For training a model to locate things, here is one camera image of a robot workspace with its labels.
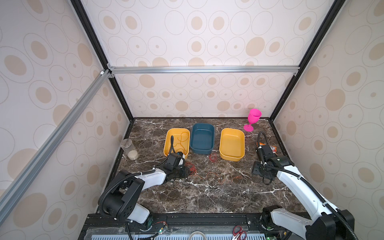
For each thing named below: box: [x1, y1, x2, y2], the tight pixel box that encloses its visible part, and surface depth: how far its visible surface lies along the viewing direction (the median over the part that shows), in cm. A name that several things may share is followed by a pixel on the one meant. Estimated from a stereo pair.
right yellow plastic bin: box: [219, 128, 246, 162], surface depth 103 cm
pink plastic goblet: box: [243, 108, 262, 132], surface depth 106 cm
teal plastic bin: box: [190, 123, 215, 155], surface depth 107 cm
